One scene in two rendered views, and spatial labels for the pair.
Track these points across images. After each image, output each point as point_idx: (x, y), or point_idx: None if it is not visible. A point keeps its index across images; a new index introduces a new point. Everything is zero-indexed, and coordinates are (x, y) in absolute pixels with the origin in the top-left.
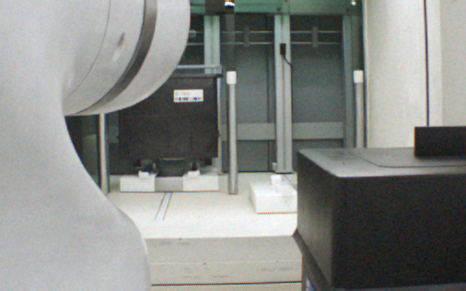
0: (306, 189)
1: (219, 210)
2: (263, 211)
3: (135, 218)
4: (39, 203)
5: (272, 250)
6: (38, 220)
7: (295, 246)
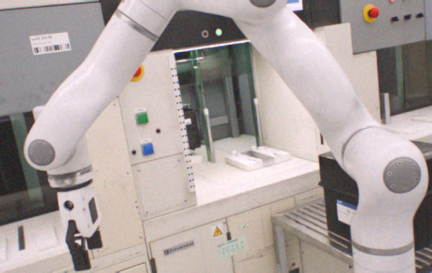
0: (339, 171)
1: (227, 172)
2: (250, 170)
3: (204, 186)
4: (414, 211)
5: (277, 187)
6: (412, 215)
7: (284, 183)
